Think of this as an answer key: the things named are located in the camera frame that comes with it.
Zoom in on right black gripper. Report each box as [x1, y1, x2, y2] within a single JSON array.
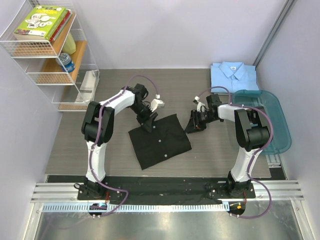
[[184, 109, 218, 134]]

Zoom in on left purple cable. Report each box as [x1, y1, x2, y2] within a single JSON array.
[[89, 75, 161, 216]]

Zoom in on teal plastic tray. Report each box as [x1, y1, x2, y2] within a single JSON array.
[[232, 90, 292, 155]]

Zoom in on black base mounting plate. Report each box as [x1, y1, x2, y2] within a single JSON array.
[[73, 176, 256, 206]]

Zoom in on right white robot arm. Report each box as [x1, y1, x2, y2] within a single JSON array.
[[184, 93, 273, 198]]

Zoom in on white wire shelf rack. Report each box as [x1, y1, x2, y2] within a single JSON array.
[[0, 0, 99, 112]]

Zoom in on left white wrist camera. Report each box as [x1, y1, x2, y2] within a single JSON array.
[[149, 94, 165, 112]]

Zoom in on blue lidded jar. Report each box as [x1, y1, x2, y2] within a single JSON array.
[[55, 52, 75, 73]]

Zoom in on yellow green bottle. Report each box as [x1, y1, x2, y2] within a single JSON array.
[[62, 32, 76, 55]]

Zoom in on green cover book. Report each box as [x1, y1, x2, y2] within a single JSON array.
[[13, 5, 69, 41]]

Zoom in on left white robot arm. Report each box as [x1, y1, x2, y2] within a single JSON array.
[[78, 84, 165, 200]]

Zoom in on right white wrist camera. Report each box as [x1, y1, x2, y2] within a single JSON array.
[[193, 96, 206, 113]]

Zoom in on aluminium frame rail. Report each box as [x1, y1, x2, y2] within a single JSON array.
[[31, 180, 304, 203]]

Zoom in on white paper booklet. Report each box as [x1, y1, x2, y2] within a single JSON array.
[[75, 70, 100, 103]]

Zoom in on folded light blue shirt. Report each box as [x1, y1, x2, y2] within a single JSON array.
[[210, 61, 259, 94]]

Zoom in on red cover book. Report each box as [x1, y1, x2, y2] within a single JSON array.
[[49, 9, 73, 42]]

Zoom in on black long sleeve shirt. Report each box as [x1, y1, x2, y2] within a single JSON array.
[[128, 114, 192, 170]]

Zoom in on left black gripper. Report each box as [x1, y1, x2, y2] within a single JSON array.
[[129, 103, 158, 133]]

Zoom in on grey aluminium wall post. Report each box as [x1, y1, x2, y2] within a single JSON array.
[[253, 0, 297, 68]]

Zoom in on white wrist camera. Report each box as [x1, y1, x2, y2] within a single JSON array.
[[193, 96, 206, 113], [149, 94, 165, 112]]

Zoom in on white slotted cable duct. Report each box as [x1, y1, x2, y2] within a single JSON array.
[[42, 202, 230, 213]]

